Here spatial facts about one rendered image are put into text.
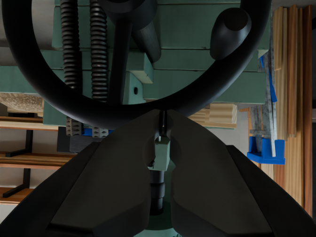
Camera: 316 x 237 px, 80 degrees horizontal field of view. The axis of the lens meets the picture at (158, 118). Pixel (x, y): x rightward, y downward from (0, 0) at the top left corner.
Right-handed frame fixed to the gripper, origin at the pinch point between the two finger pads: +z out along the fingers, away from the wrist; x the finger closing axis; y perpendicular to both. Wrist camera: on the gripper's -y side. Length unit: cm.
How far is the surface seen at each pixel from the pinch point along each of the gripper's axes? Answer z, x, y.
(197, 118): 34.4, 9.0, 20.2
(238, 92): 23.1, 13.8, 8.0
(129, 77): 16.8, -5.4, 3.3
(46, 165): 150, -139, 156
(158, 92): 24.2, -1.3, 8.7
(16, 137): 205, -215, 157
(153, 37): 20.1, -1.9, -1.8
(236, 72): 7.2, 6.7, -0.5
